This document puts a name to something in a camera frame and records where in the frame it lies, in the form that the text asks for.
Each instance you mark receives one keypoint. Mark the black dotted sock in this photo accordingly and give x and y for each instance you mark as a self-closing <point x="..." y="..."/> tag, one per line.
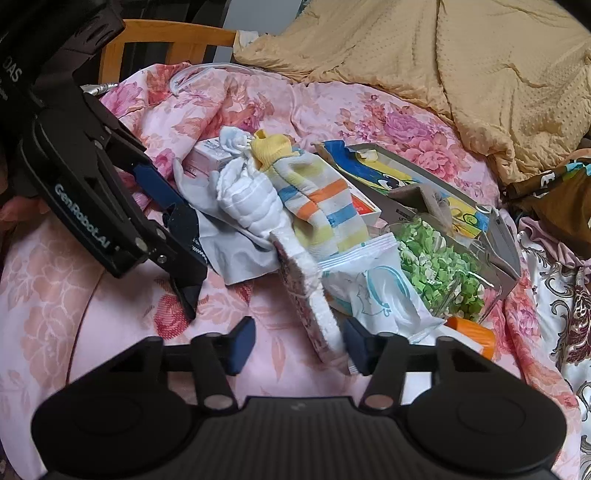
<point x="184" y="226"/>

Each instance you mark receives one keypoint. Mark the white padded cloth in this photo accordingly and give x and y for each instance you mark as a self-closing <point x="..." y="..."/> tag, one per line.
<point x="309" y="304"/>

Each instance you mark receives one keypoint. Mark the baroque patterned sheet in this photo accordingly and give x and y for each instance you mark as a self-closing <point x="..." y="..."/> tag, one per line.
<point x="563" y="300"/>

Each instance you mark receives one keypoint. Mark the yellow quilted blanket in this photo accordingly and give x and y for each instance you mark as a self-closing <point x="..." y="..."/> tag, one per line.
<point x="415" y="69"/>

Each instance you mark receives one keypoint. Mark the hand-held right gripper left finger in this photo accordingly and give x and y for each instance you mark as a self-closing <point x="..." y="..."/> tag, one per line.
<point x="242" y="344"/>

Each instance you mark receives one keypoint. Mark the small white carton box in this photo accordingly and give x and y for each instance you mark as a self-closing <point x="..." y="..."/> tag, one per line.
<point x="205" y="157"/>

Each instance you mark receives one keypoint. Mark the pale grey cloth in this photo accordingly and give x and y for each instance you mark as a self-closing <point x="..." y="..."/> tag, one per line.
<point x="231" y="258"/>

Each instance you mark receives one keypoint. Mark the white wet wipe packet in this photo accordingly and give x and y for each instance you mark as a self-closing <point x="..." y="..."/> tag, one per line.
<point x="383" y="286"/>

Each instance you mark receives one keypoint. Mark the striped pastel sock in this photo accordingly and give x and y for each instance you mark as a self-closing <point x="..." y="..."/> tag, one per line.
<point x="318" y="203"/>

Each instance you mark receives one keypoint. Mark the red and white carton box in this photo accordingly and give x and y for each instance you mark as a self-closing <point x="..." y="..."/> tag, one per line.
<point x="364" y="207"/>

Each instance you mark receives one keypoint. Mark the pink satin cloth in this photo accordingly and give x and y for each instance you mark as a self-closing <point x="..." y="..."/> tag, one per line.
<point x="545" y="237"/>

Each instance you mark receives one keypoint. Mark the brown colourful blanket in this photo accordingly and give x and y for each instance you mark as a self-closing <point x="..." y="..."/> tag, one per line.
<point x="554" y="203"/>

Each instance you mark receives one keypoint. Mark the grey cartoon print tray box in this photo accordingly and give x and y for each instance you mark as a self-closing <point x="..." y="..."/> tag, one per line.
<point x="369" y="161"/>

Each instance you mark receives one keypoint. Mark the jar of green paper stars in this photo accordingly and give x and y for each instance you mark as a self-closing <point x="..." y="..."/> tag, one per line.
<point x="434" y="267"/>

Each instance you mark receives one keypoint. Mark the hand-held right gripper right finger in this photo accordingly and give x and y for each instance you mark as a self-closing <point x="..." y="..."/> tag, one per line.
<point x="358" y="350"/>

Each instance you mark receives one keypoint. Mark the brown-grey cloth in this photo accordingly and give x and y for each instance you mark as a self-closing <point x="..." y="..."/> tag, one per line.
<point x="425" y="198"/>

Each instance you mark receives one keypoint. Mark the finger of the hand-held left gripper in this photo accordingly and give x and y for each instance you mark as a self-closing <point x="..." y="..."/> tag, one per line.
<point x="154" y="182"/>
<point x="178" y="254"/>

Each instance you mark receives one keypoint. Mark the white sock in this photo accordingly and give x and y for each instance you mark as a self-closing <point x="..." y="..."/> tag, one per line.
<point x="249" y="198"/>

